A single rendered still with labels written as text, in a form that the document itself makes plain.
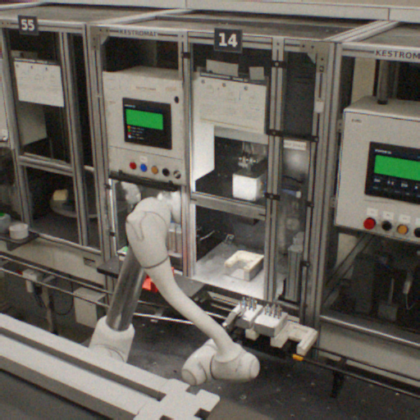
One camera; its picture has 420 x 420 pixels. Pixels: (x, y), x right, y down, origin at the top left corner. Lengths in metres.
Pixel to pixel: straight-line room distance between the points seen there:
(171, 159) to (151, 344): 0.84
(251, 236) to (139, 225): 1.19
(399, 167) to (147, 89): 1.10
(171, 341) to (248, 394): 0.50
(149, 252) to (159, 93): 0.82
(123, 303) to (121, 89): 0.94
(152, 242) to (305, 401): 0.94
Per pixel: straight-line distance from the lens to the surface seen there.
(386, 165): 2.22
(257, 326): 2.52
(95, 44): 2.78
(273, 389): 2.58
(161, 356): 2.75
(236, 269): 2.91
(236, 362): 2.19
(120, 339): 2.43
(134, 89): 2.67
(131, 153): 2.77
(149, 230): 2.03
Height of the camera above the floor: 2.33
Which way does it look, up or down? 24 degrees down
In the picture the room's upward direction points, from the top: straight up
